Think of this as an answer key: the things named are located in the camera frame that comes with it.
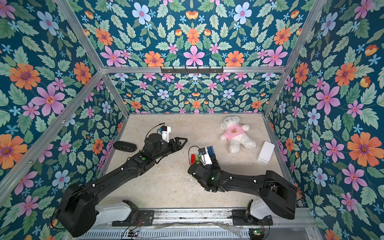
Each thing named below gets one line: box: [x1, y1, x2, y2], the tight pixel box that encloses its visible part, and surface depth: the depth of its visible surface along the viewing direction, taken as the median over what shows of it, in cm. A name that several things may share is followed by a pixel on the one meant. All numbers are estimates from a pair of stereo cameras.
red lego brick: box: [190, 154, 196, 165], surface depth 93 cm
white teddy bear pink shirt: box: [219, 115, 257, 154], surface depth 100 cm
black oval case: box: [113, 141, 137, 153], surface depth 100 cm
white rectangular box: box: [257, 141, 275, 164], surface depth 95 cm
